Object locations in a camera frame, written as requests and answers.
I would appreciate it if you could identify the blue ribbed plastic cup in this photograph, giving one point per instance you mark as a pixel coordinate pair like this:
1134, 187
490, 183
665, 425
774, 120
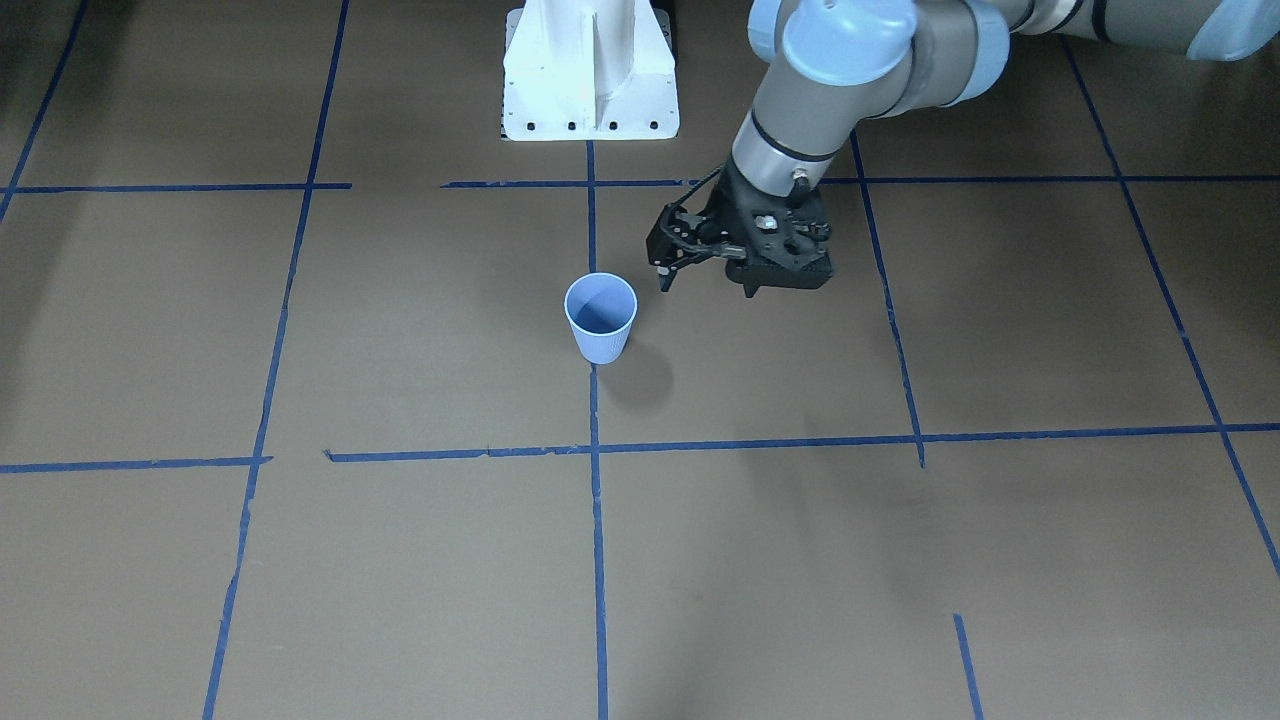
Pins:
601, 309

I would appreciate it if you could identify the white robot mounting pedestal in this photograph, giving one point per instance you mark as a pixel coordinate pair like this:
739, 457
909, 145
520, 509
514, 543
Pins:
590, 71

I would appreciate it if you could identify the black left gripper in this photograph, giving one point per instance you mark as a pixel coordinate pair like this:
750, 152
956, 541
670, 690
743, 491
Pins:
722, 213

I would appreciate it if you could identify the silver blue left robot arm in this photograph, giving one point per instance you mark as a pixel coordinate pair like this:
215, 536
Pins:
833, 64

